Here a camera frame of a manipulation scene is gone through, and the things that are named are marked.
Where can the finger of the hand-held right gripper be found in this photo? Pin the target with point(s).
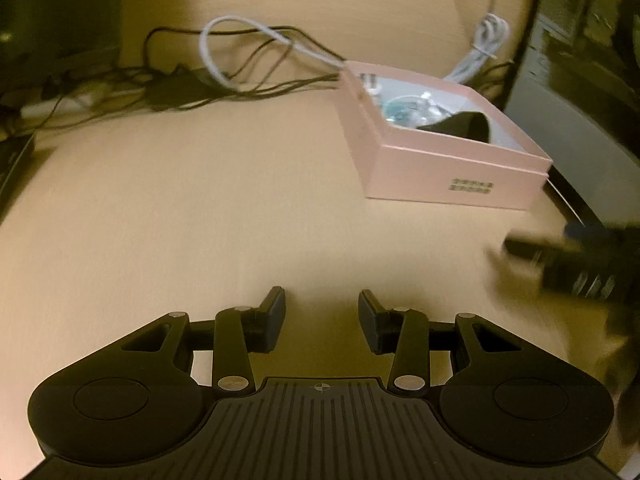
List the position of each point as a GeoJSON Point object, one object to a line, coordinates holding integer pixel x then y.
{"type": "Point", "coordinates": [580, 231]}
{"type": "Point", "coordinates": [530, 249]}

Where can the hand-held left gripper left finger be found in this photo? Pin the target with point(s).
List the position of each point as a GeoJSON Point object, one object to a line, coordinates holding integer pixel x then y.
{"type": "Point", "coordinates": [275, 320]}

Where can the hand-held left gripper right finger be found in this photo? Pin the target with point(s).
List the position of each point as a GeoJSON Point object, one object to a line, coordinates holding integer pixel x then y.
{"type": "Point", "coordinates": [369, 320]}

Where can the pink cardboard box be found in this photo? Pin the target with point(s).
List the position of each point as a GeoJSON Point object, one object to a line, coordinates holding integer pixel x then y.
{"type": "Point", "coordinates": [425, 175]}

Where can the black cone-shaped holder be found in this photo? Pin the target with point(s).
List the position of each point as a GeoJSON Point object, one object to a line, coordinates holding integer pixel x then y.
{"type": "Point", "coordinates": [460, 125]}

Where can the small teal package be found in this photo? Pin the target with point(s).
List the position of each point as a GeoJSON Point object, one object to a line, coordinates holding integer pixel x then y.
{"type": "Point", "coordinates": [400, 111]}

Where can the computer tower case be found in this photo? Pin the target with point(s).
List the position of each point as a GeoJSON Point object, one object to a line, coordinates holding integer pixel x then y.
{"type": "Point", "coordinates": [575, 110]}

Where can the black power brick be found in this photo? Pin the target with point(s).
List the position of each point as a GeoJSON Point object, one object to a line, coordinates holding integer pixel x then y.
{"type": "Point", "coordinates": [180, 90]}

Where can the black keyboard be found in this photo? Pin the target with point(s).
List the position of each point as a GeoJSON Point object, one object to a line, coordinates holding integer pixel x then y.
{"type": "Point", "coordinates": [15, 170]}

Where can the white power strip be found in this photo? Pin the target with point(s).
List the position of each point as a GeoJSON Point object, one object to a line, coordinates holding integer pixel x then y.
{"type": "Point", "coordinates": [60, 102]}

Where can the dark computer monitor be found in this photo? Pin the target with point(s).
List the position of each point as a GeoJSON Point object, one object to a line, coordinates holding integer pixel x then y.
{"type": "Point", "coordinates": [55, 5]}

